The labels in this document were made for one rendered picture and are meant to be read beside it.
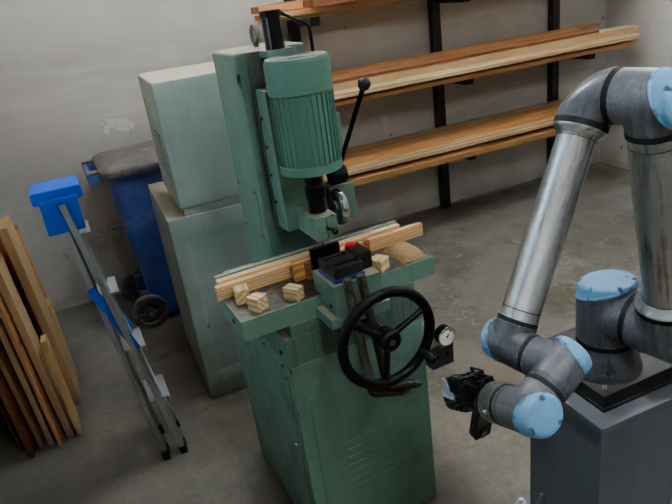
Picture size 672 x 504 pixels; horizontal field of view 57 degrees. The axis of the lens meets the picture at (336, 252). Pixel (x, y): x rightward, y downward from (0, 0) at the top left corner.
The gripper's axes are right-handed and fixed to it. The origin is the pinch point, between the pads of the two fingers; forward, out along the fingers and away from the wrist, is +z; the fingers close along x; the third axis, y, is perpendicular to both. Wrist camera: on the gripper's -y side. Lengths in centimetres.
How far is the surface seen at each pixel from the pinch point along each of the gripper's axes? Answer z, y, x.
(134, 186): 204, 90, 37
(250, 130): 42, 80, 16
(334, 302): 15.6, 28.5, 16.0
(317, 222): 30, 49, 9
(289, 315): 25.1, 27.7, 25.9
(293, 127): 19, 75, 12
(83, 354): 231, 12, 87
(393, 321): 30.3, 14.7, -5.1
